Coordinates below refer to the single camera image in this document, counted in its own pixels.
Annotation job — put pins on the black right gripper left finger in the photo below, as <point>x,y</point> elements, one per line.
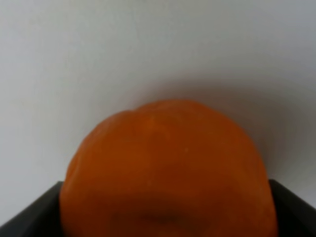
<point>40,219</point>

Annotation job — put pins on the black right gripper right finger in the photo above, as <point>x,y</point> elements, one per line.
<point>295,217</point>

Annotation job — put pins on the orange tangerine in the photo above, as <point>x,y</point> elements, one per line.
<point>172,168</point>

